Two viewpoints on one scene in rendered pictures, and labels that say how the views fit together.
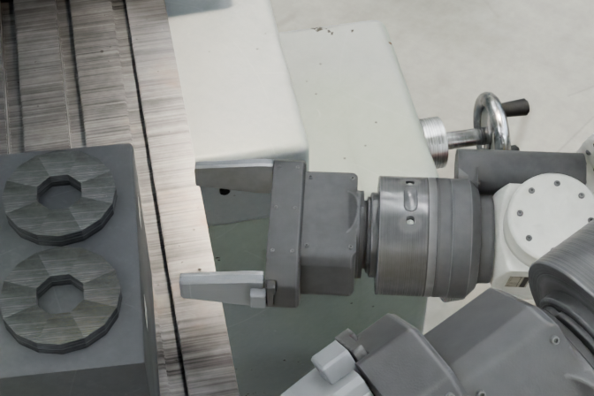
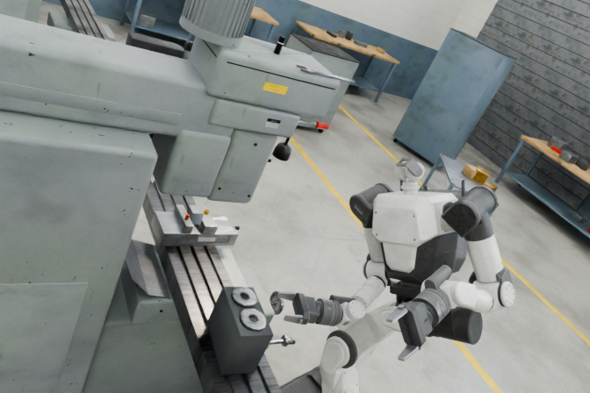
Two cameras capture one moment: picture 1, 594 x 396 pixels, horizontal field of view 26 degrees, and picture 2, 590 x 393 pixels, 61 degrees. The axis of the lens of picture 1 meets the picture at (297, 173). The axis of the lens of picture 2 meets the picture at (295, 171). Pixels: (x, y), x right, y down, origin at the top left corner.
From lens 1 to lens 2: 1.05 m
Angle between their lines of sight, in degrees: 33
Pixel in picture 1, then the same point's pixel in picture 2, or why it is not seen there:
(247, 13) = (230, 260)
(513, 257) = (347, 317)
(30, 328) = (250, 325)
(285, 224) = (305, 305)
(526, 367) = (422, 309)
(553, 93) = not seen: hidden behind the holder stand
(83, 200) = (250, 298)
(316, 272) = (311, 317)
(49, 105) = (197, 278)
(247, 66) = (233, 275)
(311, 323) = not seen: hidden behind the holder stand
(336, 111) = not seen: hidden behind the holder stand
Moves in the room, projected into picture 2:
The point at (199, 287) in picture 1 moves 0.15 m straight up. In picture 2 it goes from (289, 317) to (307, 284)
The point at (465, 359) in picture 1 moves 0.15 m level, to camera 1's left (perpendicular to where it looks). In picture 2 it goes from (416, 307) to (368, 302)
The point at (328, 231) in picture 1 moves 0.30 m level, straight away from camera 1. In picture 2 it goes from (312, 308) to (294, 251)
